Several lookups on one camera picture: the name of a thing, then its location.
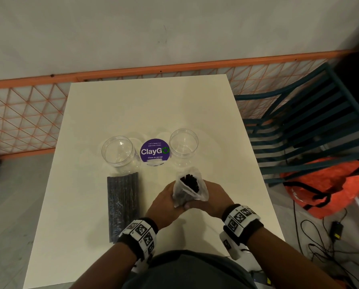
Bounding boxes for clear bag of black sticks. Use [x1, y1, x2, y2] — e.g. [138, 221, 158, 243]
[172, 167, 209, 208]

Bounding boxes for person's left hand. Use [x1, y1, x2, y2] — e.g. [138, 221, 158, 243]
[145, 181, 186, 230]

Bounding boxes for black cables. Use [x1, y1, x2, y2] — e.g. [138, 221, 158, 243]
[292, 200, 359, 289]

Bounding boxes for left wristband with marker tags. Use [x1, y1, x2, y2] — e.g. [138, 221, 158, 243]
[116, 217, 159, 266]

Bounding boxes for right wristband with marker tags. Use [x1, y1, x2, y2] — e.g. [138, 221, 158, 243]
[219, 204, 264, 261]

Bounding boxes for orange bag with black straps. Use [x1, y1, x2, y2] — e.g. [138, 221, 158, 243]
[280, 156, 359, 220]

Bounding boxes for clear plastic jar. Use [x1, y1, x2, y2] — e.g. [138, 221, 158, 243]
[169, 128, 199, 167]
[101, 135, 137, 173]

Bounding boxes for wristband with marker tags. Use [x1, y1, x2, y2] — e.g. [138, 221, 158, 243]
[116, 217, 159, 266]
[219, 204, 264, 261]

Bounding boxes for black power adapter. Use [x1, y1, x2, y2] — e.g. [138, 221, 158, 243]
[329, 221, 344, 240]

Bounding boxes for round purple lid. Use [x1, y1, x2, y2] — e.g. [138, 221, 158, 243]
[140, 138, 170, 166]

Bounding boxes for person's right hand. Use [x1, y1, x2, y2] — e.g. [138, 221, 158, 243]
[184, 180, 235, 219]

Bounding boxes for person's grey shirt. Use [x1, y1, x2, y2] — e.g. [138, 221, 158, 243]
[122, 249, 259, 289]

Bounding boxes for orange mesh fence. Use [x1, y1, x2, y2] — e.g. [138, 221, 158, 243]
[0, 50, 353, 160]

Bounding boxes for person's right forearm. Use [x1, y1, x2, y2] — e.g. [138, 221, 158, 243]
[246, 227, 346, 289]

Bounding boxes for teal slatted chair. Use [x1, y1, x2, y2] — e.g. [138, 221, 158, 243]
[234, 62, 359, 187]

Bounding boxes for flat pack of black sticks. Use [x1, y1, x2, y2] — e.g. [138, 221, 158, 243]
[107, 173, 140, 244]

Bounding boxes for person's left forearm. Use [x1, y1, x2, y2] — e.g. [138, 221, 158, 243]
[69, 241, 138, 289]

